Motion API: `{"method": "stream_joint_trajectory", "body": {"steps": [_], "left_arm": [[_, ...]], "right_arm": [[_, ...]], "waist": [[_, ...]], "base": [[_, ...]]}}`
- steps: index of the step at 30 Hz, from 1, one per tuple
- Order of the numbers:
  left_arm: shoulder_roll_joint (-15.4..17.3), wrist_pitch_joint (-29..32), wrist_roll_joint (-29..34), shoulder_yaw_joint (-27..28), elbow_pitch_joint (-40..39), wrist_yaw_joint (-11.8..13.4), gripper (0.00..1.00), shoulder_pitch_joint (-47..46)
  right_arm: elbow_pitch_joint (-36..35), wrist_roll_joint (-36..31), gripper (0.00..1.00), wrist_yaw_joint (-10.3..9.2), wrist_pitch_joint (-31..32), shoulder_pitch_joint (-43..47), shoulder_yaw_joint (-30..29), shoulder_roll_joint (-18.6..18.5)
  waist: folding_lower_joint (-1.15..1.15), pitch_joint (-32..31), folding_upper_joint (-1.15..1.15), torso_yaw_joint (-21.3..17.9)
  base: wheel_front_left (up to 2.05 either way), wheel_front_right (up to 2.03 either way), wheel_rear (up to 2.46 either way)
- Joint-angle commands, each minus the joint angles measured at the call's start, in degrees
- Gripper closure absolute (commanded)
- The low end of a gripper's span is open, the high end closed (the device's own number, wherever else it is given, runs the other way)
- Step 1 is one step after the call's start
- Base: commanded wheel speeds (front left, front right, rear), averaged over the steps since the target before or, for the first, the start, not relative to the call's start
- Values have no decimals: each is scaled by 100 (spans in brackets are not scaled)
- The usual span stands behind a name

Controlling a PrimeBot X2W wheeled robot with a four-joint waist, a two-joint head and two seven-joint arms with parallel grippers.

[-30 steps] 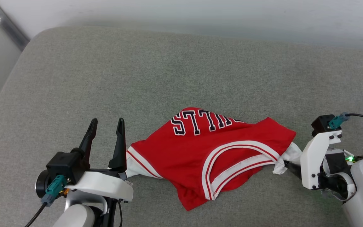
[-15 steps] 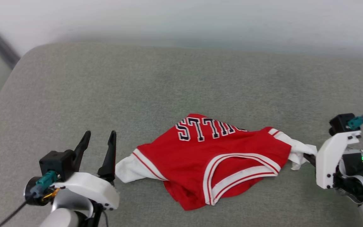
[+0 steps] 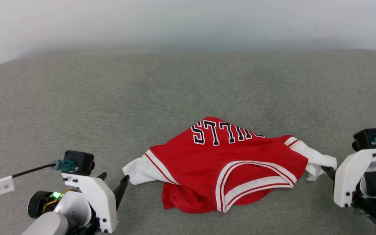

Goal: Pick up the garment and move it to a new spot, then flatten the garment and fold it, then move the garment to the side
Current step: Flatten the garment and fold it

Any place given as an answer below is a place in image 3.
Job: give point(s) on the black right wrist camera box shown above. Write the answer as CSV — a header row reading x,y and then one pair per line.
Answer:
x,y
364,138

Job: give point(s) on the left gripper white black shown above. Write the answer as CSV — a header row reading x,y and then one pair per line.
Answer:
x,y
100,205

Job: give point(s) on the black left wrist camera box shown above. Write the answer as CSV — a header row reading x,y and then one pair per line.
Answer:
x,y
80,161

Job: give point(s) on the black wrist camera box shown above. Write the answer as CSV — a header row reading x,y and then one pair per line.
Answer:
x,y
364,138
80,161

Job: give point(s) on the red and white basketball jersey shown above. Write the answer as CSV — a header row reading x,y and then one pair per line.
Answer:
x,y
207,163

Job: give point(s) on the grey fabric sofa cushion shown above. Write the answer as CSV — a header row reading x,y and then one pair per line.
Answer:
x,y
188,91

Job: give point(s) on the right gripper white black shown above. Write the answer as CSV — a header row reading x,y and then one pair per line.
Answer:
x,y
348,179

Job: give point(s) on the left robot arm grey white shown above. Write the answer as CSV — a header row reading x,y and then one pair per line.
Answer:
x,y
44,227

